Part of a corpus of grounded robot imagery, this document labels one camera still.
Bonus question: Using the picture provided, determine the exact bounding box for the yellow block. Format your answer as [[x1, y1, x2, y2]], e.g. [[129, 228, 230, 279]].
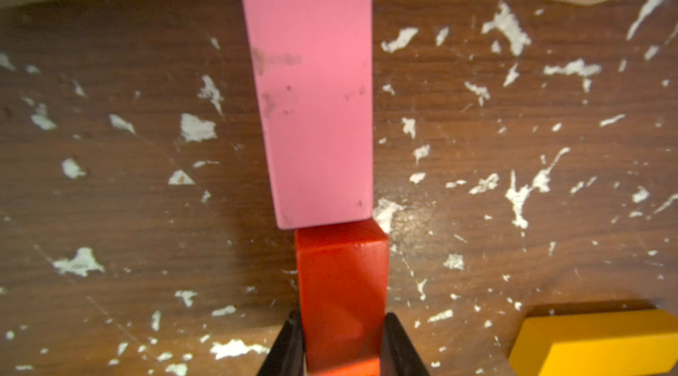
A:
[[508, 309, 677, 375]]

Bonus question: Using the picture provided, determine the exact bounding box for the pink block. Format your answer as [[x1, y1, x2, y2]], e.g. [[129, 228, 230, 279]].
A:
[[242, 0, 374, 229]]

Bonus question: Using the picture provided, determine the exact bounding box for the red block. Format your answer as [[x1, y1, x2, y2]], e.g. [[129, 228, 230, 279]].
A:
[[295, 220, 389, 375]]

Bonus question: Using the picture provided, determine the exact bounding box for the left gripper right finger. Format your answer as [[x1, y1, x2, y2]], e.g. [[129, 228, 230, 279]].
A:
[[380, 312, 429, 376]]

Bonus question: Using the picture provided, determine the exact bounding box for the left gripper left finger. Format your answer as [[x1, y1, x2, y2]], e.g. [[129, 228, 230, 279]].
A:
[[257, 310, 305, 376]]

